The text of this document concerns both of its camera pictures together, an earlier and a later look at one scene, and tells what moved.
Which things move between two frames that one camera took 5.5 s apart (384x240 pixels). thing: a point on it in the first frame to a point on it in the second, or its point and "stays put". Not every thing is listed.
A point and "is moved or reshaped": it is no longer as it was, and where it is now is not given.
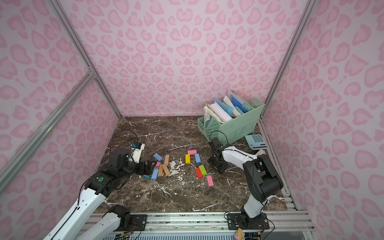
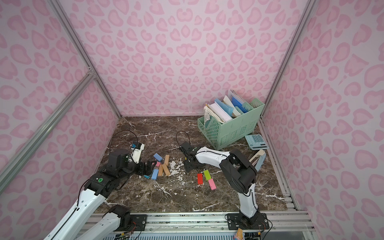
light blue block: x=155 y=174 stays put
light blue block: x=158 y=157 stays put
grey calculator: x=256 y=142 stays put
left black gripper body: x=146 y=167 stays put
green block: x=202 y=170 is moved or reshaped
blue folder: x=237 y=103 stays put
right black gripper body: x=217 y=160 to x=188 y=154
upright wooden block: x=167 y=159 stays put
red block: x=199 y=175 is moved or reshaped
